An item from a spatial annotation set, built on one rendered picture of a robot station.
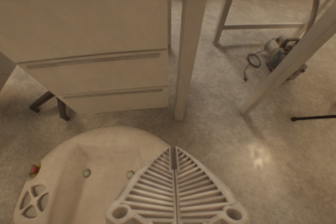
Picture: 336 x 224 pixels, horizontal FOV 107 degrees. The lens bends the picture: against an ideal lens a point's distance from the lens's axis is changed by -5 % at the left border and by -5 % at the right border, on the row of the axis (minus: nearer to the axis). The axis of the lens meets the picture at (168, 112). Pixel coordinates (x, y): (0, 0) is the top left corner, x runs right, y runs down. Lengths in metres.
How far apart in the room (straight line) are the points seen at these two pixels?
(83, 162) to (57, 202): 0.14
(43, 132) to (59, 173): 0.67
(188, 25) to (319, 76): 1.46
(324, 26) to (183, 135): 0.75
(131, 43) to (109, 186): 0.48
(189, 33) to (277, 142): 0.89
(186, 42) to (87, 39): 0.28
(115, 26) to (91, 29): 0.07
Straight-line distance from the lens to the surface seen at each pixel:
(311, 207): 1.14
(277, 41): 1.49
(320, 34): 0.69
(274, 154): 1.07
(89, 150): 0.61
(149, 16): 0.41
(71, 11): 0.45
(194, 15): 0.42
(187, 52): 0.47
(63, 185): 0.61
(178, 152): 0.17
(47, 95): 1.26
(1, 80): 1.39
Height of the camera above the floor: 0.84
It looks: 62 degrees down
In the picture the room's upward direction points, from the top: 1 degrees counter-clockwise
